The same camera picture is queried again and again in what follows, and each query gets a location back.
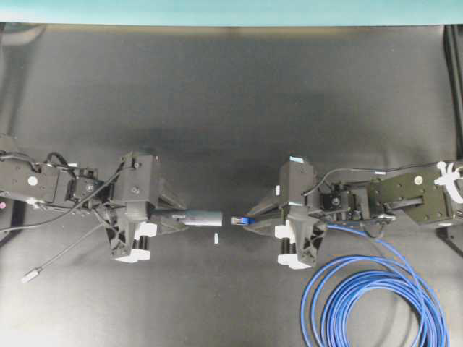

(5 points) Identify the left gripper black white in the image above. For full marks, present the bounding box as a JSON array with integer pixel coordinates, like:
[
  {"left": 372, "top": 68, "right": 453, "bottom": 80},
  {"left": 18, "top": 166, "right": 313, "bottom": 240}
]
[{"left": 103, "top": 152, "right": 188, "bottom": 263}]

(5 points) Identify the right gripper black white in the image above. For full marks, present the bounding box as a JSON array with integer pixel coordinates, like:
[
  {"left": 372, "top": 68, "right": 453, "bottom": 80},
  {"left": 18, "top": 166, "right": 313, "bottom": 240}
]
[{"left": 245, "top": 156, "right": 326, "bottom": 270}]

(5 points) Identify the grey USB LAN hub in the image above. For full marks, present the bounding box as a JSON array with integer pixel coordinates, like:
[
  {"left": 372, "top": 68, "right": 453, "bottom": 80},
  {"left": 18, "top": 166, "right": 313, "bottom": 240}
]
[{"left": 183, "top": 210, "right": 223, "bottom": 226}]

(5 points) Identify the blue LAN cable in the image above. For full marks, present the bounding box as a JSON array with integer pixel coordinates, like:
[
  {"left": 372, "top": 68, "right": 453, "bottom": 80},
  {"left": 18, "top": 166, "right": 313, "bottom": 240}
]
[{"left": 230, "top": 213, "right": 451, "bottom": 347}]

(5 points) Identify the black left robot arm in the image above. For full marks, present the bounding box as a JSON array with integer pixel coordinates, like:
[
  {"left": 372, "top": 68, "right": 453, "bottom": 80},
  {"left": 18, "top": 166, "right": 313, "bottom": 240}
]
[{"left": 1, "top": 134, "right": 187, "bottom": 263}]

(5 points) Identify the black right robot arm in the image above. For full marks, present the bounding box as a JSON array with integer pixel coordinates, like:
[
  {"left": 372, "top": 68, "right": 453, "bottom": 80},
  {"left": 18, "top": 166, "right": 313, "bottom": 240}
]
[{"left": 231, "top": 157, "right": 462, "bottom": 270}]

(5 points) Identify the grey hub USB cable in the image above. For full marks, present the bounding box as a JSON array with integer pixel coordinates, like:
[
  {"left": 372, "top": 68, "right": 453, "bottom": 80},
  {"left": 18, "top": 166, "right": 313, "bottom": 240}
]
[{"left": 20, "top": 220, "right": 109, "bottom": 285}]

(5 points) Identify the white cable tie bundle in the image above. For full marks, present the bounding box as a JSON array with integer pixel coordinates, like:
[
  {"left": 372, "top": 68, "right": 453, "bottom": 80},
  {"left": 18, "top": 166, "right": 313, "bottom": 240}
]
[{"left": 434, "top": 161, "right": 463, "bottom": 204}]

